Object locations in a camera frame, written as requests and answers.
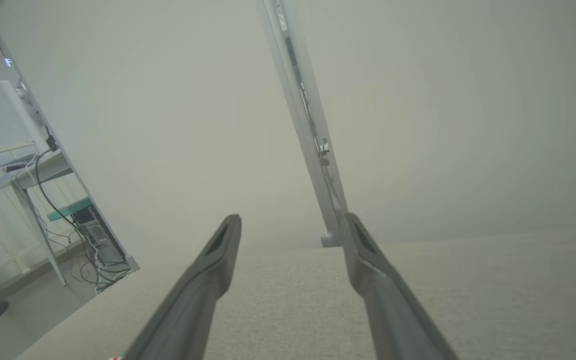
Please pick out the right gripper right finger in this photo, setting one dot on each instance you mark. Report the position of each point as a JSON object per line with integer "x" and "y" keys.
{"x": 393, "y": 310}

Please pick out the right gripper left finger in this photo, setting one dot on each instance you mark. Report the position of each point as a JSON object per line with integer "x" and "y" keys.
{"x": 193, "y": 300}

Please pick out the black computer tower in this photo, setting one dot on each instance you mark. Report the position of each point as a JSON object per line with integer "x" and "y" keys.
{"x": 95, "y": 232}

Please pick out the teal flat box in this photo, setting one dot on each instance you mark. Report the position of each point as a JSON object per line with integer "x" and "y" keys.
{"x": 68, "y": 209}

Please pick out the white desk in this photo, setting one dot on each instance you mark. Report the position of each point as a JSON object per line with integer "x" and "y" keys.
{"x": 43, "y": 171}

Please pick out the white power strip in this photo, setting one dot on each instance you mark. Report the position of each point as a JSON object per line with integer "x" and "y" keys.
{"x": 25, "y": 115}

